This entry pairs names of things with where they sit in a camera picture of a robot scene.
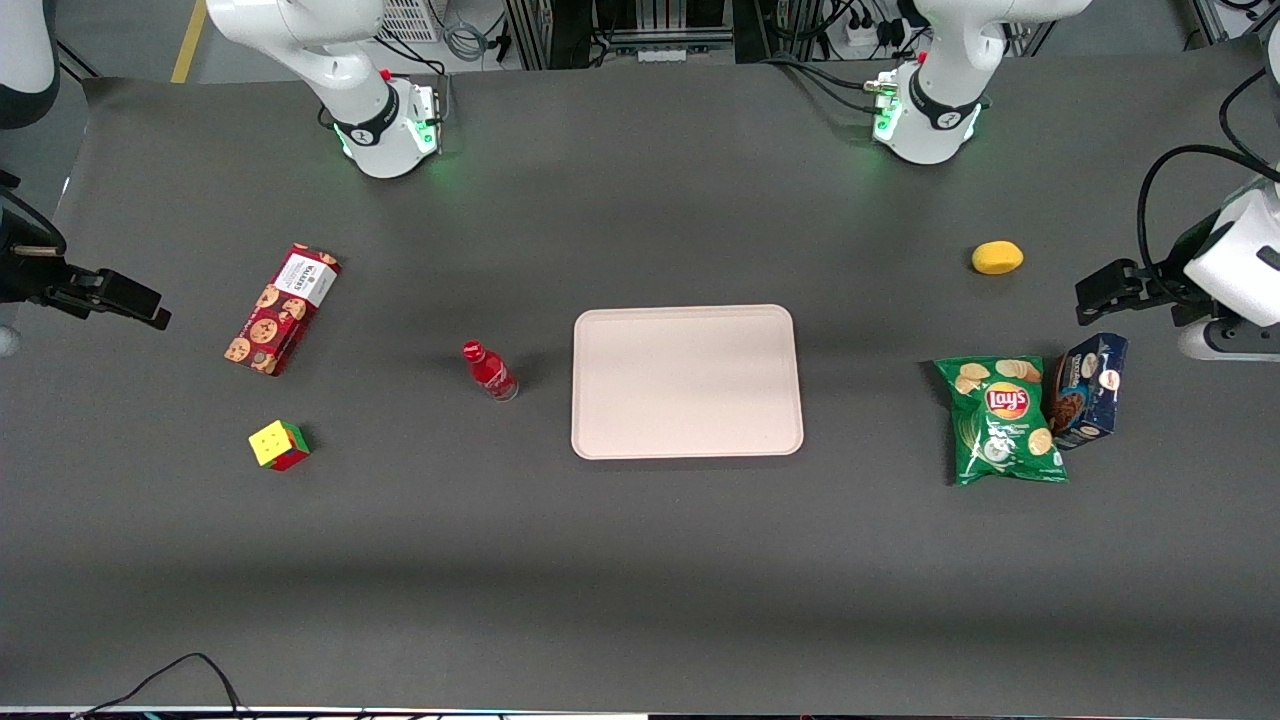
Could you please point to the black diagonal frame bar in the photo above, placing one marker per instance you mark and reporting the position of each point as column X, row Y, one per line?
column 80, row 60

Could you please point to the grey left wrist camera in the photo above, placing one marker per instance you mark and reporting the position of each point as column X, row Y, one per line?
column 1235, row 343

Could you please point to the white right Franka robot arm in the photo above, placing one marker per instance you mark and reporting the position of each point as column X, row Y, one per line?
column 375, row 120

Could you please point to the white perforated box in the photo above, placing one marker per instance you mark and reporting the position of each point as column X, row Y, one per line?
column 412, row 18

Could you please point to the blue cookie box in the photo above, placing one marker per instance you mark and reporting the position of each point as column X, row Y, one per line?
column 1097, row 395

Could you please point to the yellow lemon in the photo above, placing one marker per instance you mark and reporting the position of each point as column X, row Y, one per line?
column 997, row 258

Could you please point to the black stand bracket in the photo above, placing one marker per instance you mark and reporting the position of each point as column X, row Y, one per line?
column 8, row 180

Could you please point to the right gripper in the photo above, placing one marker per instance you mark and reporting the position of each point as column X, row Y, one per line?
column 24, row 278

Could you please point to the white power strip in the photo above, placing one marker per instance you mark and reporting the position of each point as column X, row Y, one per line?
column 865, row 35

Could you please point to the green Lay's chips bag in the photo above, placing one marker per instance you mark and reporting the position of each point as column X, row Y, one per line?
column 1005, row 425

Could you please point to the black equipment rack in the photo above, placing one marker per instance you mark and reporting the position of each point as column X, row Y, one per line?
column 640, row 25

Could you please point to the red cookie box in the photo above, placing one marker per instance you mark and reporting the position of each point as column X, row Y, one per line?
column 270, row 325

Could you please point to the colourful Rubik's cube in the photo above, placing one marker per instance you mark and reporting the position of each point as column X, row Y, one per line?
column 275, row 445

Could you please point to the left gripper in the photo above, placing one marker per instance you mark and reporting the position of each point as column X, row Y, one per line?
column 1168, row 283

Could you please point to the beige plastic tray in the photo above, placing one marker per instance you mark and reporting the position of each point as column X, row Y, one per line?
column 690, row 385

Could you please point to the red coke bottle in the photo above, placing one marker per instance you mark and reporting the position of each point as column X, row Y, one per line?
column 492, row 377

